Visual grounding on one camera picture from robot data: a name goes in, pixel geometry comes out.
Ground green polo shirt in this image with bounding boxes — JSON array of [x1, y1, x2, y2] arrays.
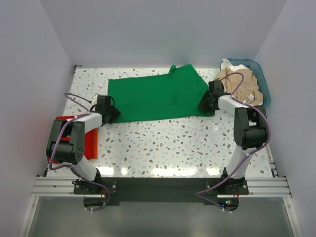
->
[[108, 64, 215, 123]]

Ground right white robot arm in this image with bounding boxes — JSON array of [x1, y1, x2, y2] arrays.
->
[[197, 80, 270, 194]]

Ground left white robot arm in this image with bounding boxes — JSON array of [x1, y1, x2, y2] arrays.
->
[[46, 94, 120, 194]]

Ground orange folded t shirt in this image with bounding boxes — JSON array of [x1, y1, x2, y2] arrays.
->
[[84, 128, 98, 160]]

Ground red folded t shirt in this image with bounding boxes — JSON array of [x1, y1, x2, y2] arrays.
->
[[46, 115, 98, 163]]

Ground beige crumpled shirt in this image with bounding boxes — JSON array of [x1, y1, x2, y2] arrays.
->
[[214, 67, 264, 104]]

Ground white crumpled shirt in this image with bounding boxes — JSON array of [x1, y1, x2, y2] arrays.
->
[[221, 58, 263, 107]]

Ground teal plastic basket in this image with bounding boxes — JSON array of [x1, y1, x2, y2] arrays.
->
[[227, 58, 271, 107]]

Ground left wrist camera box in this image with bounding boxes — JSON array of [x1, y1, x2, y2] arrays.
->
[[91, 94, 98, 104]]

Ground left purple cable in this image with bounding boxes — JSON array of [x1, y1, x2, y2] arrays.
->
[[48, 92, 111, 212]]

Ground purple cable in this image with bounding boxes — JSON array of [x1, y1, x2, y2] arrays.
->
[[195, 72, 272, 211], [48, 92, 111, 212]]

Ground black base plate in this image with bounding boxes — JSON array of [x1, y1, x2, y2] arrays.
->
[[72, 178, 249, 208]]

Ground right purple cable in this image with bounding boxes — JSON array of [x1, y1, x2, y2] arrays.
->
[[195, 72, 272, 211]]

